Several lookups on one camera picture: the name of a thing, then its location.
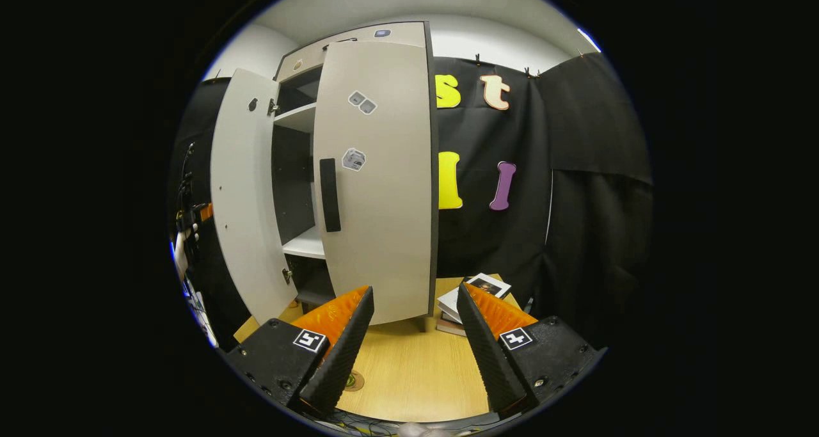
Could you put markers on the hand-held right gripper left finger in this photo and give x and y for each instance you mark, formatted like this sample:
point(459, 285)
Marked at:
point(345, 347)

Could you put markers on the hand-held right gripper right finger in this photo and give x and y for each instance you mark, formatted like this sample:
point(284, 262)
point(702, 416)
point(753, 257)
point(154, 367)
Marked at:
point(483, 347)

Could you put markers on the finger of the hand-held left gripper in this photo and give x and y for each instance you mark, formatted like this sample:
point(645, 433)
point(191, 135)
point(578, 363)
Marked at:
point(206, 212)

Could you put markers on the round brown coaster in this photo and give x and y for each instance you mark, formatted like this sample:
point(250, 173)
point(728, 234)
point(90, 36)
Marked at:
point(358, 382)

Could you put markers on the grey cabinet door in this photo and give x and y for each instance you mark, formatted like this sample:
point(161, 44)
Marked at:
point(390, 200)
point(246, 200)

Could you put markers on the grey cabinet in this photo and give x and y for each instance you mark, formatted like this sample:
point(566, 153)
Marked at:
point(301, 117)

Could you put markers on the grey cabinet drawer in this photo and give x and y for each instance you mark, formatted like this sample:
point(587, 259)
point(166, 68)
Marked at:
point(307, 56)

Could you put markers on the dark brown book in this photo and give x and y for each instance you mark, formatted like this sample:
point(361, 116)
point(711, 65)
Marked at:
point(448, 327)

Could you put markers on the white book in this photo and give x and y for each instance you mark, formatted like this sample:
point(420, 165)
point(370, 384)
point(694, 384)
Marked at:
point(450, 302)

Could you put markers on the booklet with photo cover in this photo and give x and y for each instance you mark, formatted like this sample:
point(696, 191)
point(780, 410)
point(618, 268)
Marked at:
point(489, 285)

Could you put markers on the black backdrop cloth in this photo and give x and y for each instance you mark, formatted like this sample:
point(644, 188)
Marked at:
point(576, 232)

